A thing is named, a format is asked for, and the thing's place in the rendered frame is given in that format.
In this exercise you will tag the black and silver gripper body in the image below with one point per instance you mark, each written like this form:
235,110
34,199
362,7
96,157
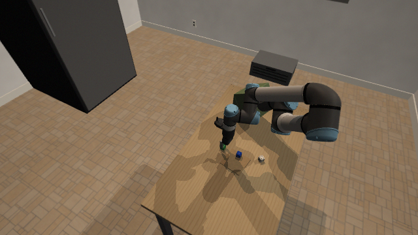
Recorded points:
227,132

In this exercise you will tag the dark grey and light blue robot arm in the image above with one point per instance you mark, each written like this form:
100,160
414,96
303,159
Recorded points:
321,122

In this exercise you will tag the white die with black pips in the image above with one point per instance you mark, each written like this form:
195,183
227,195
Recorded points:
261,158

